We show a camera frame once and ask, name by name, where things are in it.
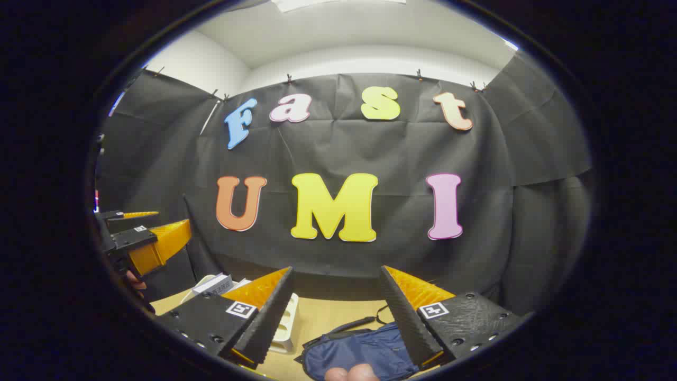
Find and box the white ceiling light panel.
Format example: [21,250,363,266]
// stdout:
[271,0,408,13]

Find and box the white book with figure illustration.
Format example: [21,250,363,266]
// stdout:
[191,273,234,297]

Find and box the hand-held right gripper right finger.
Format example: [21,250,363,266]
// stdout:
[379,265,530,370]

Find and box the blue schoolbag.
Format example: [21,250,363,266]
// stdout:
[295,304,421,381]

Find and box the white plastic bookshelf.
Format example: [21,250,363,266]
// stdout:
[182,273,300,354]

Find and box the row of small cloth clips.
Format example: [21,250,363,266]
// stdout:
[153,66,487,102]

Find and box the black backdrop cloth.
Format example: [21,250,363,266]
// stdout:
[95,50,593,318]

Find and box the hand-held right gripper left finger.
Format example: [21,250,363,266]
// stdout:
[156,266,296,370]

